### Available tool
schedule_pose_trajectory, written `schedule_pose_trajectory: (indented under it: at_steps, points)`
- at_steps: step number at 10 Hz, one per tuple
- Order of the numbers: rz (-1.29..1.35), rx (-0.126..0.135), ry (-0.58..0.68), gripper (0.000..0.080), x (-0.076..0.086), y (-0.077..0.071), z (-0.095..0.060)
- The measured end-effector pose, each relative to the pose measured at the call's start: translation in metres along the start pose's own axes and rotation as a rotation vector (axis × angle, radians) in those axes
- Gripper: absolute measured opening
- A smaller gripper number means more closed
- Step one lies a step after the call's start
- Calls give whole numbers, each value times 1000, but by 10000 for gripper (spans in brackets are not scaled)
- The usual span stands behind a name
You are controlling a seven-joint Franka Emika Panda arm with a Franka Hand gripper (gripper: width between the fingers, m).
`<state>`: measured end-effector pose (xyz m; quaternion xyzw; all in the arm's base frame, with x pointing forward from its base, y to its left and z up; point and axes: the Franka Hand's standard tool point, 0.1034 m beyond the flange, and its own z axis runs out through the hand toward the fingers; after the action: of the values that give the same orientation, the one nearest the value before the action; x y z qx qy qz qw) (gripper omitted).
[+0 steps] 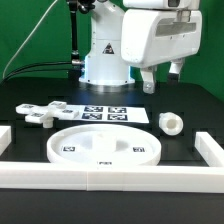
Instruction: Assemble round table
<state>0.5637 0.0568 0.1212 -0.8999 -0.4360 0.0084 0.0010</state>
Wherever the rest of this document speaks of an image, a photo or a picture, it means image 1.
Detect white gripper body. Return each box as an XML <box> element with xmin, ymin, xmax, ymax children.
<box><xmin>121</xmin><ymin>9</ymin><xmax>202</xmax><ymax>68</ymax></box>

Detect white cross-shaped table base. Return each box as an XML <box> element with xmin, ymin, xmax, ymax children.
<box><xmin>16</xmin><ymin>101</ymin><xmax>79</xmax><ymax>128</ymax></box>

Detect white round table top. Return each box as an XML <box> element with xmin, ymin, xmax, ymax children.
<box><xmin>47</xmin><ymin>124</ymin><xmax>161</xmax><ymax>167</ymax></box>

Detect white front fence bar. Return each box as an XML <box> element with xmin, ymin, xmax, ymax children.
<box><xmin>0</xmin><ymin>162</ymin><xmax>224</xmax><ymax>193</ymax></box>

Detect black camera stand pole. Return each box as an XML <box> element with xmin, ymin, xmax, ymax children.
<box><xmin>65</xmin><ymin>0</ymin><xmax>98</xmax><ymax>68</ymax></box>

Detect white left fence block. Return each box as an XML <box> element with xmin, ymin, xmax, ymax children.
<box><xmin>0</xmin><ymin>126</ymin><xmax>12</xmax><ymax>156</ymax></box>

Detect paper sheet with markers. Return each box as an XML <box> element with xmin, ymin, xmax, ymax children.
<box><xmin>67</xmin><ymin>105</ymin><xmax>149</xmax><ymax>124</ymax></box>

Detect white right fence bar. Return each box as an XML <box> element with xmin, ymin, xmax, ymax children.
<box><xmin>195</xmin><ymin>132</ymin><xmax>224</xmax><ymax>168</ymax></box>

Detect white fence bar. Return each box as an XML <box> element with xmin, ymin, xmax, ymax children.
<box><xmin>0</xmin><ymin>162</ymin><xmax>224</xmax><ymax>193</ymax></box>
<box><xmin>195</xmin><ymin>132</ymin><xmax>224</xmax><ymax>168</ymax></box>

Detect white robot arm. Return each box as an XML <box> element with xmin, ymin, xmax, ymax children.
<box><xmin>79</xmin><ymin>0</ymin><xmax>202</xmax><ymax>94</ymax></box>

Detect black cables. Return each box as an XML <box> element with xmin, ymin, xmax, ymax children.
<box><xmin>0</xmin><ymin>60</ymin><xmax>74</xmax><ymax>85</ymax></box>

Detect grey cable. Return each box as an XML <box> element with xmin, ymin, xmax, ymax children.
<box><xmin>1</xmin><ymin>0</ymin><xmax>59</xmax><ymax>80</ymax></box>

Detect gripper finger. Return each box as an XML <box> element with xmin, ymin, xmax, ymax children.
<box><xmin>140</xmin><ymin>66</ymin><xmax>157</xmax><ymax>94</ymax></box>
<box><xmin>168</xmin><ymin>59</ymin><xmax>184</xmax><ymax>82</ymax></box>

